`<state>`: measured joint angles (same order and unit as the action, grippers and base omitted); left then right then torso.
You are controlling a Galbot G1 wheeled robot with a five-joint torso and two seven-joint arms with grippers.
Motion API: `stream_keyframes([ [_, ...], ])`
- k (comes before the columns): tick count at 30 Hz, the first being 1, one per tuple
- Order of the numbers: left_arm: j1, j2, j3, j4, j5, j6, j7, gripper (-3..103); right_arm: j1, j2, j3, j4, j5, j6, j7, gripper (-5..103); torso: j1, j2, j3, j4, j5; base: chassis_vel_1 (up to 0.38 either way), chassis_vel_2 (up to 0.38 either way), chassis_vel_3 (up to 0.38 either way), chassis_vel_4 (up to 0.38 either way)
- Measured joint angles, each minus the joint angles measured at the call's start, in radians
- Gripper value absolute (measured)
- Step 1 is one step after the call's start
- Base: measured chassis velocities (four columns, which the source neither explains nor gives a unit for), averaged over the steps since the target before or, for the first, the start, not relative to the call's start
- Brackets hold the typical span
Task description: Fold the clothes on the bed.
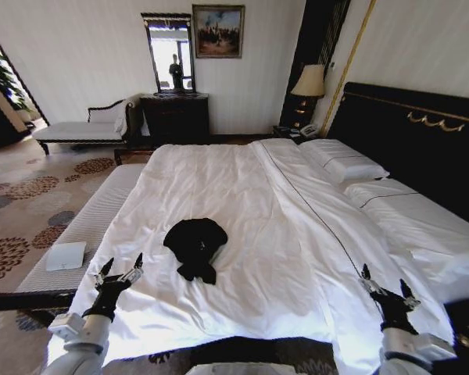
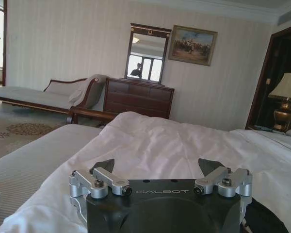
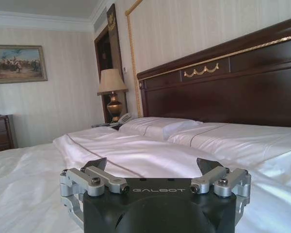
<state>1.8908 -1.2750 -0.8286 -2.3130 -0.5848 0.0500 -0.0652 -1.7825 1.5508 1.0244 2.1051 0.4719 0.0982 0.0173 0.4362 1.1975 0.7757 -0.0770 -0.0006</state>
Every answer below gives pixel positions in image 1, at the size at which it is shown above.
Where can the dark nightstand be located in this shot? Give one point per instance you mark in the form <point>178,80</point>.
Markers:
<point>287,134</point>

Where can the person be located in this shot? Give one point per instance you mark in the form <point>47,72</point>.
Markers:
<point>176,72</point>

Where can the table lamp with beige shade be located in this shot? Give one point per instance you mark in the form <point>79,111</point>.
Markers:
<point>308,80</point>

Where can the black headboard with gold trim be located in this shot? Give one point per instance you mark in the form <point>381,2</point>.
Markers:
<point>406,129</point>

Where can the green potted plant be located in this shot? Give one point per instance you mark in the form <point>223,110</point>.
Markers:
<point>0,74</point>

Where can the white robot front shell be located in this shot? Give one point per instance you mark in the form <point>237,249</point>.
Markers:
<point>230,370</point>

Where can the black crumpled garment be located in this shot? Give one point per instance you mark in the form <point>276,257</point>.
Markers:
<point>197,240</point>

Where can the white upholstered bed bench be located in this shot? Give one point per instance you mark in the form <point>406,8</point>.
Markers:
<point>62,250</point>

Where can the white mattress sheet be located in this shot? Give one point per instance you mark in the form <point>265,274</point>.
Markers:
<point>453,273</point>

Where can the framed painting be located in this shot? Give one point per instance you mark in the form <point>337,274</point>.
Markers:
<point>219,31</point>

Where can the dark wooden dresser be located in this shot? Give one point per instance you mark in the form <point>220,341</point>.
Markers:
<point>176,119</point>

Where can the small white pillow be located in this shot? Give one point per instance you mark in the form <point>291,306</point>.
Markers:
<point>342,158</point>

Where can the white telephone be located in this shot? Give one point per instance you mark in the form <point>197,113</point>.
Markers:
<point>308,130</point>

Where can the white folded card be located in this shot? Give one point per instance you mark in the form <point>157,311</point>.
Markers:
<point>66,256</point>

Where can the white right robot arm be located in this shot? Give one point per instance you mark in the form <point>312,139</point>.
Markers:
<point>410,347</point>

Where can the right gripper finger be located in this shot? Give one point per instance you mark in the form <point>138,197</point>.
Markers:
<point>368,282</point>
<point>408,296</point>

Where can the white chaise longue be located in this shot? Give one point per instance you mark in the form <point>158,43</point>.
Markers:
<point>78,131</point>

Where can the dark framed mirror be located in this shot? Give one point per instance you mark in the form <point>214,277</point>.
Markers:
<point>148,47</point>

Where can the white duvet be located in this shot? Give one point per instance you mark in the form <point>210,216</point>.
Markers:
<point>258,218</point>

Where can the dark bedside cabinet gold ornament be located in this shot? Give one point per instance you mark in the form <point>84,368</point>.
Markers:
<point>467,340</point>

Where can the white towel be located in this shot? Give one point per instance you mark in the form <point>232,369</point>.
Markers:
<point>120,119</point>

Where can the large white pillow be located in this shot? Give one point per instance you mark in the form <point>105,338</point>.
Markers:
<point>410,218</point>

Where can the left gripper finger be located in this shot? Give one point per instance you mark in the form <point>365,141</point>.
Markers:
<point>134,271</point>
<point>103,273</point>

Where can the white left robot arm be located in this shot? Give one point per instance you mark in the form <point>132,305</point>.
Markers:
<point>80,332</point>

